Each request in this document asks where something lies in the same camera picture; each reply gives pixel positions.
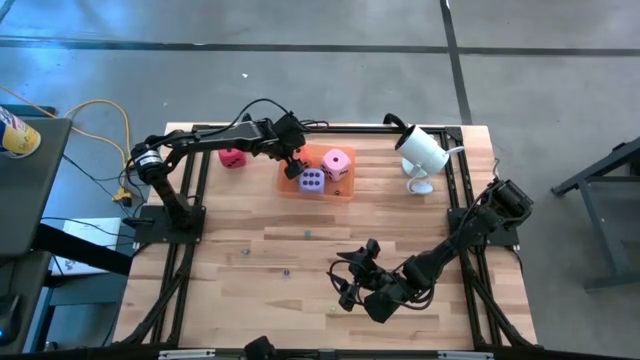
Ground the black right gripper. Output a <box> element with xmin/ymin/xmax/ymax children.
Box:
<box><xmin>335</xmin><ymin>238</ymin><xmax>419</xmax><ymax>312</ymax></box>

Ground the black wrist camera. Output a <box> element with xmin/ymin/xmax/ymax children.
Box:
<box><xmin>363</xmin><ymin>292</ymin><xmax>402</xmax><ymax>324</ymax></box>
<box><xmin>272</xmin><ymin>112</ymin><xmax>307</xmax><ymax>146</ymax></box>

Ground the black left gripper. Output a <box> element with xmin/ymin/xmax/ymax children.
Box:
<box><xmin>273</xmin><ymin>139</ymin><xmax>309</xmax><ymax>180</ymax></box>

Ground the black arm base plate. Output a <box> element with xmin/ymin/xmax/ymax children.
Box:
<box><xmin>446</xmin><ymin>206</ymin><xmax>521</xmax><ymax>247</ymax></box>
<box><xmin>133</xmin><ymin>204</ymin><xmax>207</xmax><ymax>245</ymax></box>

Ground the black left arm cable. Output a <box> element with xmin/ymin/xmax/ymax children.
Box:
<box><xmin>197</xmin><ymin>97</ymin><xmax>331</xmax><ymax>139</ymax></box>

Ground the black metal stand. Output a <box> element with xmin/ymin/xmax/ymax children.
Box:
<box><xmin>551</xmin><ymin>135</ymin><xmax>640</xmax><ymax>291</ymax></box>

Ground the large red foam die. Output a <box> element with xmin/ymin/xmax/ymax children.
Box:
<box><xmin>218</xmin><ymin>148</ymin><xmax>248</xmax><ymax>170</ymax></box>

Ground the large purple foam die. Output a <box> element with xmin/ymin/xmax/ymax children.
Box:
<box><xmin>298</xmin><ymin>167</ymin><xmax>326</xmax><ymax>195</ymax></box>

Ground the large pink foam die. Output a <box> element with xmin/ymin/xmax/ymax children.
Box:
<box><xmin>321</xmin><ymin>148</ymin><xmax>352</xmax><ymax>182</ymax></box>

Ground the yellow and blue can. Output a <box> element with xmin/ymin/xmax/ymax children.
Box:
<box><xmin>0</xmin><ymin>105</ymin><xmax>42</xmax><ymax>160</ymax></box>

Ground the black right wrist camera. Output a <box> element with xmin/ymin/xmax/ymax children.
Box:
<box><xmin>363</xmin><ymin>292</ymin><xmax>402</xmax><ymax>324</ymax></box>

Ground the yellow floor cable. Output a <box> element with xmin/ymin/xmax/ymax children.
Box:
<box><xmin>0</xmin><ymin>84</ymin><xmax>134</xmax><ymax>205</ymax></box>

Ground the black leader arm handle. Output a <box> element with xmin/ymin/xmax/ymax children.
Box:
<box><xmin>243</xmin><ymin>335</ymin><xmax>276</xmax><ymax>360</ymax></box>

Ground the white box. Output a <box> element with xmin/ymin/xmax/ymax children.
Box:
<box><xmin>49</xmin><ymin>217</ymin><xmax>136</xmax><ymax>276</ymax></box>

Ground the orange translucent plastic bin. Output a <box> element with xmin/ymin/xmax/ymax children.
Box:
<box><xmin>276</xmin><ymin>143</ymin><xmax>357</xmax><ymax>203</ymax></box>

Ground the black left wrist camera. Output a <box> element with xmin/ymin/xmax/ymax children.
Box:
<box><xmin>272</xmin><ymin>112</ymin><xmax>307</xmax><ymax>146</ymax></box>

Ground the black aluminium table frame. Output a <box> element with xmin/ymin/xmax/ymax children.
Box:
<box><xmin>112</xmin><ymin>123</ymin><xmax>539</xmax><ymax>351</ymax></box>

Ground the black support beam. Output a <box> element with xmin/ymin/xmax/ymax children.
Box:
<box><xmin>32</xmin><ymin>223</ymin><xmax>134</xmax><ymax>277</ymax></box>

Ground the grey side table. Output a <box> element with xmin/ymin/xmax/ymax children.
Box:
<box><xmin>0</xmin><ymin>103</ymin><xmax>74</xmax><ymax>259</ymax></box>

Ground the black projector power cable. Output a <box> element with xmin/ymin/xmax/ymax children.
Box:
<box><xmin>382</xmin><ymin>112</ymin><xmax>409</xmax><ymax>132</ymax></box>

